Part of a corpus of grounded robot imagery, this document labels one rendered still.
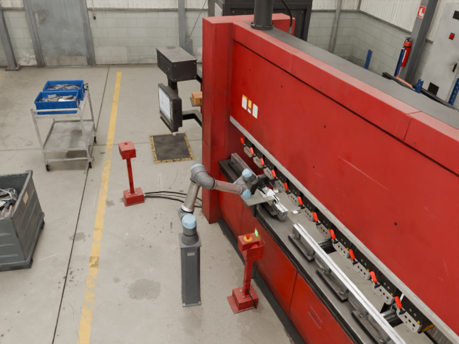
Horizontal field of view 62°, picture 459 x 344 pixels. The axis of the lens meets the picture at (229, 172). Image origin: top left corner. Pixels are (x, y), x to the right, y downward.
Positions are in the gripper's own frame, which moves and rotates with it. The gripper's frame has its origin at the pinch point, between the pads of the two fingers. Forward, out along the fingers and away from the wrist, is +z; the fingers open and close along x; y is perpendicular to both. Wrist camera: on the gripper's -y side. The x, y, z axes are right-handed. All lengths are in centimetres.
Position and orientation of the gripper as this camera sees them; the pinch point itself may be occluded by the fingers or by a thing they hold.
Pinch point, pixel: (264, 193)
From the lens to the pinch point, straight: 345.6
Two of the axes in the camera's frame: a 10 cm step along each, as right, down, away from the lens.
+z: 5.5, 5.1, 6.6
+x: -4.2, -5.2, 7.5
